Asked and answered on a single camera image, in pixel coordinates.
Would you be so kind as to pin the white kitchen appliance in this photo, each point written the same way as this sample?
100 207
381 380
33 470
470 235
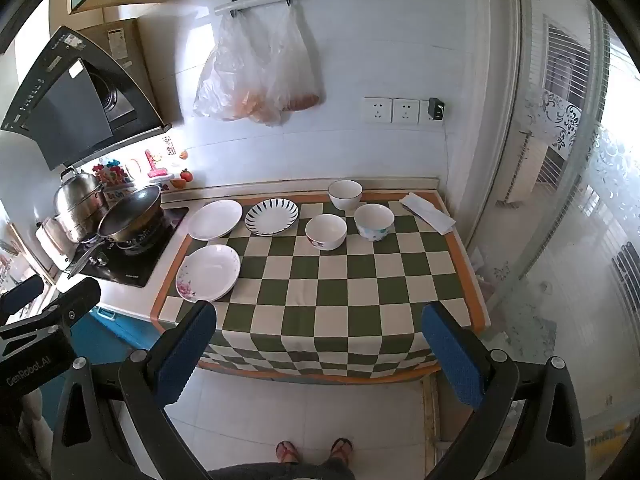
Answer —
50 245

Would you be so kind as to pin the colourful toy decoration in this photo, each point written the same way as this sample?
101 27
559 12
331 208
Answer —
112 172

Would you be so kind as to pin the red sandal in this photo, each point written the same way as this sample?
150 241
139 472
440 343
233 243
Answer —
287 451

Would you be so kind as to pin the white bowl with blue pattern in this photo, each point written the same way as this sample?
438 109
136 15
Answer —
374 222

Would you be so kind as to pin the dark frying pan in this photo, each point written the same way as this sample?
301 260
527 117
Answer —
130 212

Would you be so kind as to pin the white wall outlet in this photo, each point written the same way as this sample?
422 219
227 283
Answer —
405 111
378 110

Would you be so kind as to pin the brown hood chimney cover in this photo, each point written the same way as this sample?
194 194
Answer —
125 45

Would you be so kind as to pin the black plug adapter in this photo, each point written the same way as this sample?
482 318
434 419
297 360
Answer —
436 109

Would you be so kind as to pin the white plate with pink flowers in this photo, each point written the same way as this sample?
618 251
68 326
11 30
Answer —
207 272

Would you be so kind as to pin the barred window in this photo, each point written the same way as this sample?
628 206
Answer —
565 60

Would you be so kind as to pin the black range hood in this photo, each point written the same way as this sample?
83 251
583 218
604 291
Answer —
65 105

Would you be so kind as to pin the white bowl with red flowers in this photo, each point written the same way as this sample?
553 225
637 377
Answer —
326 232

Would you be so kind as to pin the plain white plate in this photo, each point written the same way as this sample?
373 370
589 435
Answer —
215 220

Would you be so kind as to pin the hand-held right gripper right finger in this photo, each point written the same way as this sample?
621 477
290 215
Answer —
452 360

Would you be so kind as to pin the stainless steel steamer pot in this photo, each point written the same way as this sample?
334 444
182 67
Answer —
77 205

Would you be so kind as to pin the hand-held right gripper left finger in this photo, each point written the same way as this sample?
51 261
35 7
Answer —
185 355

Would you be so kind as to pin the pink decoration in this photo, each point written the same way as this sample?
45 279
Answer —
156 165

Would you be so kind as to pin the white bowl with dark rim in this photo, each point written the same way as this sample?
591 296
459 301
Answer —
345 195

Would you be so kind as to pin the patterned glass sliding door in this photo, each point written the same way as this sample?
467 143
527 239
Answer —
575 260

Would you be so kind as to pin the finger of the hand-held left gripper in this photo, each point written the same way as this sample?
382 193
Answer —
75 300
22 292

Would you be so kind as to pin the white plate with dark stripes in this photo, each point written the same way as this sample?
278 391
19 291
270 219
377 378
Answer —
271 216

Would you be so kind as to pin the clear plastic bag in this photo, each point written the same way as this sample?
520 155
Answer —
295 75
225 85

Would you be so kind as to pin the green white checkered tablecloth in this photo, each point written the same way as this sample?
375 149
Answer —
325 300

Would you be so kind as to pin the black gas stove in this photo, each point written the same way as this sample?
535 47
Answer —
125 265

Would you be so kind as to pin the person's feet in sandals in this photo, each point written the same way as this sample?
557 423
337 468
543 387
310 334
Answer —
341 450

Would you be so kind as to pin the blue base cabinet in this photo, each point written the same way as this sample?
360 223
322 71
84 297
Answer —
117 335

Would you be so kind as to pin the folded white napkin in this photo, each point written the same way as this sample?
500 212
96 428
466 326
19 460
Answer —
429 212

